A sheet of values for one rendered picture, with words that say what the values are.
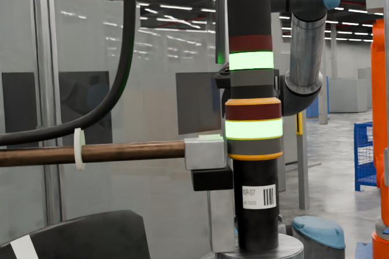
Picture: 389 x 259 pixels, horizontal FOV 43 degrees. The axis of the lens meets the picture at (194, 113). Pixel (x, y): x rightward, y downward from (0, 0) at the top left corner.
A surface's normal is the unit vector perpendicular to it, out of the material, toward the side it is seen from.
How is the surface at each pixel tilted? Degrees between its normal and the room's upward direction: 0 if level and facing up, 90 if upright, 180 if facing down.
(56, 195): 90
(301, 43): 138
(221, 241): 90
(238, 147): 90
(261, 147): 90
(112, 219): 44
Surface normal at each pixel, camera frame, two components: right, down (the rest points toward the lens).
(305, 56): -0.12, 0.86
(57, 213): 0.85, -0.01
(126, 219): 0.30, -0.71
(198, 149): 0.05, 0.05
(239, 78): -0.62, 0.07
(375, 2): -0.34, 0.07
